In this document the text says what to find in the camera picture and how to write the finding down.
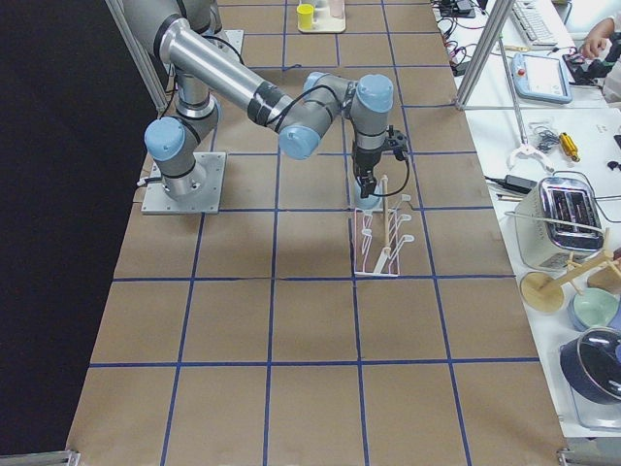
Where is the cream serving tray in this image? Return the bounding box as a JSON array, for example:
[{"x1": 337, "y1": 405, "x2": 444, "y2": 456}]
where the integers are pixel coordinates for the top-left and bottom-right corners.
[{"x1": 298, "y1": 9, "x2": 346, "y2": 34}]

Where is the wooden mug tree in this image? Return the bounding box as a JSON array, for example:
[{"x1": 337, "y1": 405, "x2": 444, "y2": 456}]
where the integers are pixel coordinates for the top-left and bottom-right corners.
[{"x1": 519, "y1": 227, "x2": 620, "y2": 313}]

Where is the yellow plastic cup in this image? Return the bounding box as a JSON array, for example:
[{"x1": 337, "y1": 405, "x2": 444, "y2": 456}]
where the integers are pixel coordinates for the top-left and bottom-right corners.
[{"x1": 296, "y1": 3, "x2": 315, "y2": 31}]

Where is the green ceramic bowl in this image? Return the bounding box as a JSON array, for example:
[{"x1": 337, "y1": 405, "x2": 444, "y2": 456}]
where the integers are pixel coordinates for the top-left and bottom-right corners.
[{"x1": 568, "y1": 287, "x2": 619, "y2": 331}]

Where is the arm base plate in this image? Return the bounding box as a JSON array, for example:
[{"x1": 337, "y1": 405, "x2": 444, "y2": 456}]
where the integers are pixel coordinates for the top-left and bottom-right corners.
[
  {"x1": 210, "y1": 30, "x2": 245, "y2": 64},
  {"x1": 142, "y1": 151, "x2": 227, "y2": 215}
]

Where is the light blue plastic cup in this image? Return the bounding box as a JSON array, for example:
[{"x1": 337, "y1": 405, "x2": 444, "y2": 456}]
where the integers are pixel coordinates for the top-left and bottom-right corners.
[{"x1": 354, "y1": 185, "x2": 383, "y2": 211}]

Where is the person hand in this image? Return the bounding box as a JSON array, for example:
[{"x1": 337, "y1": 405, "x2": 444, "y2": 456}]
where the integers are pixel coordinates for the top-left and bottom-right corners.
[{"x1": 580, "y1": 32, "x2": 607, "y2": 59}]

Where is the pink plastic cup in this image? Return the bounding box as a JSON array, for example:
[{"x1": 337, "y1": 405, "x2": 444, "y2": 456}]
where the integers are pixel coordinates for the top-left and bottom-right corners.
[{"x1": 328, "y1": 0, "x2": 344, "y2": 19}]

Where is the silver toaster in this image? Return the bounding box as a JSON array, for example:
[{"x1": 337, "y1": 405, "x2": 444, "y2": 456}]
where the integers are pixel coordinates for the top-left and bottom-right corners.
[{"x1": 514, "y1": 177, "x2": 605, "y2": 271}]

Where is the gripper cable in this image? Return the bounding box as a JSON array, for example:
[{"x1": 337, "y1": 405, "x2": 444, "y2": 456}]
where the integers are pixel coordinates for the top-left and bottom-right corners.
[{"x1": 371, "y1": 138, "x2": 412, "y2": 198}]

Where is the white keyboard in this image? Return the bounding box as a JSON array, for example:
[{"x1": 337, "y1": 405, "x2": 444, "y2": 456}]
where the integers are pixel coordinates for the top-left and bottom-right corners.
[{"x1": 509, "y1": 1, "x2": 558, "y2": 49}]

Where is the dark blue pot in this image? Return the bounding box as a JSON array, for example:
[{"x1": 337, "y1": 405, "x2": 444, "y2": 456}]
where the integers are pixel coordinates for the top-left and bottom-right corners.
[{"x1": 560, "y1": 327, "x2": 620, "y2": 405}]

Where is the black power adapter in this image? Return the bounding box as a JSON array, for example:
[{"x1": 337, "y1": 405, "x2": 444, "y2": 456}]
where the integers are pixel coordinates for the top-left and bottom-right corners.
[{"x1": 505, "y1": 175, "x2": 537, "y2": 193}]

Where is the aluminium frame post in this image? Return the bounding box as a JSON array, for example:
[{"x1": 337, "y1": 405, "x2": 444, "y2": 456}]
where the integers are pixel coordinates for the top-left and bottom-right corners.
[{"x1": 454, "y1": 0, "x2": 514, "y2": 110}]

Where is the white wire cup rack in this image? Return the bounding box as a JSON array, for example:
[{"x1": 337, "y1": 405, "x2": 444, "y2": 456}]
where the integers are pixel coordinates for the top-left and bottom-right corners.
[{"x1": 353, "y1": 175, "x2": 415, "y2": 277}]

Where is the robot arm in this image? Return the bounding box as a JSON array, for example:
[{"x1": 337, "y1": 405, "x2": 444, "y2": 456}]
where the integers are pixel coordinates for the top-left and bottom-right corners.
[{"x1": 122, "y1": 1, "x2": 405, "y2": 198}]

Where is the teach pendant tablet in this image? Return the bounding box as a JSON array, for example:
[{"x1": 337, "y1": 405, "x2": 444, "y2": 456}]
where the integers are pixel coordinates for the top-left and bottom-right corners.
[{"x1": 510, "y1": 53, "x2": 572, "y2": 105}]

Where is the yellow tool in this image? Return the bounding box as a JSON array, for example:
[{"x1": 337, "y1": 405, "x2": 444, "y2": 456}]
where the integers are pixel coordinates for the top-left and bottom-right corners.
[{"x1": 559, "y1": 132, "x2": 580, "y2": 162}]

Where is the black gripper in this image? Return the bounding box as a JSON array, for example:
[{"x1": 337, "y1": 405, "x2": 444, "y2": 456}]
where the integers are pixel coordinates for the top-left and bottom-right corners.
[{"x1": 351, "y1": 143, "x2": 388, "y2": 198}]

